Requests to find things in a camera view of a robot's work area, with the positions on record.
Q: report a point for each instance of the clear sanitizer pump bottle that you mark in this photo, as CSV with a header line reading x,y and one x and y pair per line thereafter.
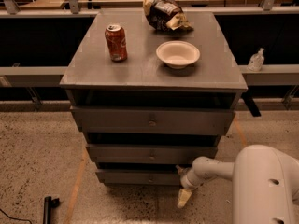
x,y
256,61

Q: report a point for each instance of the grey drawer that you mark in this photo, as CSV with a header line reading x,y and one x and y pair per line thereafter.
x,y
157,121
147,154
139,177

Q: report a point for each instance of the grey top drawer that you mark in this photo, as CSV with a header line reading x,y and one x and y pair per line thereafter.
x,y
157,121

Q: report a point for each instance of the grey middle drawer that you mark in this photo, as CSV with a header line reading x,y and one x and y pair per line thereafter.
x,y
147,154

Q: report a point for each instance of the crumpled chip bag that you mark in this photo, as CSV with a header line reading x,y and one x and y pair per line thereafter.
x,y
165,15

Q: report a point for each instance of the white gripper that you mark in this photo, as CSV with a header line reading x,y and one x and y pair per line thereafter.
x,y
186,181

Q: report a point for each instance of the white paper bowl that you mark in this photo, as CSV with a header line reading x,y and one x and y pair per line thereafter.
x,y
178,54

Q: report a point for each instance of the black post on floor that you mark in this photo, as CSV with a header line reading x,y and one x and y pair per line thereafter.
x,y
49,205

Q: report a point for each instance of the grey metal railing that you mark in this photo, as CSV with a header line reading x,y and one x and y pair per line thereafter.
x,y
37,44

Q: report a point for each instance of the red soda can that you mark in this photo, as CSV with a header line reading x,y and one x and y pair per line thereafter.
x,y
116,42

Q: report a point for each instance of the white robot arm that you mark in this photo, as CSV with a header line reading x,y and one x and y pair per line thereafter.
x,y
265,184

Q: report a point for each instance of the grey bottom drawer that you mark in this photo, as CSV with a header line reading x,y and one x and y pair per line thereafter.
x,y
139,177

